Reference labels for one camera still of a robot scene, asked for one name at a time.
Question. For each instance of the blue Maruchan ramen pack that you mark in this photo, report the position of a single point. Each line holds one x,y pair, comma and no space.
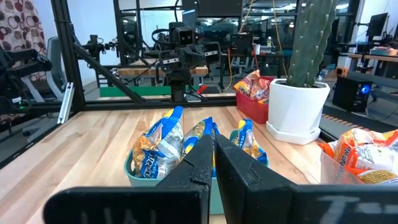
248,143
194,133
158,146

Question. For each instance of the wooden background table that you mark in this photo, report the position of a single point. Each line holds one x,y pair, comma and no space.
140,71

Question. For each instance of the silver aluminium bar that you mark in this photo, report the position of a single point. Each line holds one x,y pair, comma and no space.
66,104

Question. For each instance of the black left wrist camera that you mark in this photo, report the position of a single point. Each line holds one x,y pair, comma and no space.
185,35

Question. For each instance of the black aluminium table frame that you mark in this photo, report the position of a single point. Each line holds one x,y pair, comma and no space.
66,46

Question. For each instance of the black desk monitor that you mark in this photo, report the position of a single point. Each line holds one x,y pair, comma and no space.
377,25

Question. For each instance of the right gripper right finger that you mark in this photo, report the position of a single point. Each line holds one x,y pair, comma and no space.
245,193

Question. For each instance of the wooden desk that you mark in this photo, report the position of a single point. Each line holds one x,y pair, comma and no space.
379,58

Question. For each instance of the teal plastic bin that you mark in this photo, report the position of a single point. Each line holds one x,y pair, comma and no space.
136,179

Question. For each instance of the red plastic bin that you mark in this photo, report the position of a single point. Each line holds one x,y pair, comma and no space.
252,110

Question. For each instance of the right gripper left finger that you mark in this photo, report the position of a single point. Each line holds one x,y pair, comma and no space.
196,171

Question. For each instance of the black equipment stand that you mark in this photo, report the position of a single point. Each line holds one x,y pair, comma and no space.
21,65

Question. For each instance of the circle-patterned curtain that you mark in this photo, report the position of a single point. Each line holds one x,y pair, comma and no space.
18,25

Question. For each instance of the red Maruchan ramen pack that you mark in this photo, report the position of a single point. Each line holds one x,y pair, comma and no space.
244,82
261,91

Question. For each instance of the grey office chair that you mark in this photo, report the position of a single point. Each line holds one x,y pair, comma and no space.
56,62

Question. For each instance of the green floor mat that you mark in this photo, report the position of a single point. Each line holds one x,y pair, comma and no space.
140,91

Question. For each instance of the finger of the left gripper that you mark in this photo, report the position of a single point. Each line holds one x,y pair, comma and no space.
178,76
192,76

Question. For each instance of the orange Maruchan ramen pack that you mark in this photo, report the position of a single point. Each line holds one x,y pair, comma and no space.
376,176
373,158
326,147
360,137

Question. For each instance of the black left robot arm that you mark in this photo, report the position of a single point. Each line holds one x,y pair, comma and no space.
178,91

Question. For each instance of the green cactus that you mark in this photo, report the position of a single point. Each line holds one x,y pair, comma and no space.
311,40

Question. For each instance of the black computer with blue light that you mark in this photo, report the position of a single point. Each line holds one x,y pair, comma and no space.
348,96

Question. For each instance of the black hanging monitor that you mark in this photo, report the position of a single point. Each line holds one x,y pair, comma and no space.
217,7

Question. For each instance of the black background robot arm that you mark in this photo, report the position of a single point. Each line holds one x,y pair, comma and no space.
93,46

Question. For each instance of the clear plastic container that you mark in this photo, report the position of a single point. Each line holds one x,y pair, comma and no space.
329,174

